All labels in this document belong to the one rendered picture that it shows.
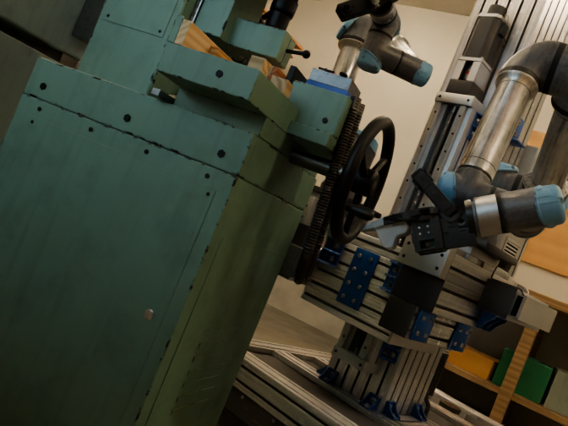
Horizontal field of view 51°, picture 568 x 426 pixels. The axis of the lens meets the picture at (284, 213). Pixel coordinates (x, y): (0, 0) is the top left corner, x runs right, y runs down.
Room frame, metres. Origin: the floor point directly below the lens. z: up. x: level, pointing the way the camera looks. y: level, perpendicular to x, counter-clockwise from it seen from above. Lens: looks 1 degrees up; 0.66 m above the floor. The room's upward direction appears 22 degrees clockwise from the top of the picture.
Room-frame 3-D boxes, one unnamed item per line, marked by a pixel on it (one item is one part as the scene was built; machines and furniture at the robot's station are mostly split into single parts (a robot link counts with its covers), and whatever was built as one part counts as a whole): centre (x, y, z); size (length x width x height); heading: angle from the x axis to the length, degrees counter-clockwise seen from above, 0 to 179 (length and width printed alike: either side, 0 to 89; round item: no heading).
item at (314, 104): (1.35, 0.00, 0.91); 0.15 x 0.14 x 0.09; 159
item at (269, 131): (1.39, 0.13, 0.82); 0.40 x 0.21 x 0.04; 159
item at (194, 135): (1.45, 0.30, 0.76); 0.57 x 0.45 x 0.09; 69
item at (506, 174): (1.70, -0.52, 0.98); 0.13 x 0.12 x 0.14; 68
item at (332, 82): (1.35, 0.00, 0.99); 0.13 x 0.11 x 0.06; 159
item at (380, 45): (1.77, -0.08, 1.23); 0.11 x 0.08 x 0.11; 99
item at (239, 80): (1.38, 0.08, 0.87); 0.61 x 0.30 x 0.06; 159
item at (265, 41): (1.42, 0.20, 1.03); 0.14 x 0.07 x 0.09; 69
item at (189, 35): (1.42, 0.20, 0.92); 0.60 x 0.02 x 0.05; 159
